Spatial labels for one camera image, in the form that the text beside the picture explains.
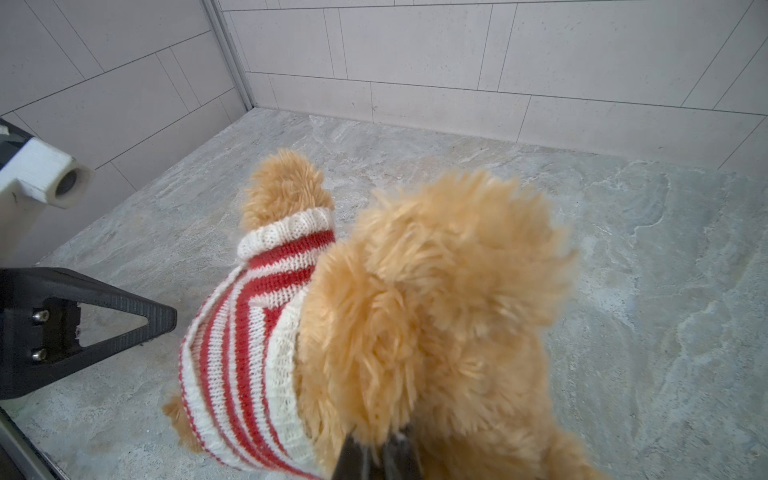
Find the tan plush teddy bear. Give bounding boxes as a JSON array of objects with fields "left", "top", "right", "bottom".
[{"left": 163, "top": 150, "right": 601, "bottom": 479}]

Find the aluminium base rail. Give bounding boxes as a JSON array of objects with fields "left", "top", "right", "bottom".
[{"left": 0, "top": 410, "right": 69, "bottom": 480}]

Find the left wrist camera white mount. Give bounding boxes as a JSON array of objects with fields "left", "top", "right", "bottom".
[{"left": 1, "top": 120, "right": 94, "bottom": 268}]

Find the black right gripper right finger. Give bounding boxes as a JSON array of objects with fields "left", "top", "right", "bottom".
[{"left": 382, "top": 431, "right": 423, "bottom": 480}]

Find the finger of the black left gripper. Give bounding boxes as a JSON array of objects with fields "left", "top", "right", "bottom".
[{"left": 35, "top": 268, "right": 177, "bottom": 384}]

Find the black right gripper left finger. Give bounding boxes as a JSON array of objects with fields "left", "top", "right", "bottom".
[{"left": 331, "top": 435, "right": 375, "bottom": 480}]

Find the red white striped knit sweater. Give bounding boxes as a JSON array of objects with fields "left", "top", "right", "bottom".
[{"left": 179, "top": 208, "right": 335, "bottom": 479}]

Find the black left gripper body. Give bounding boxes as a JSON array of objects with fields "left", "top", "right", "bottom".
[{"left": 1, "top": 268, "right": 81, "bottom": 400}]

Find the aluminium corner post left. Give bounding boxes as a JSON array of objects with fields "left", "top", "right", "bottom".
[{"left": 201, "top": 0, "right": 256, "bottom": 111}]

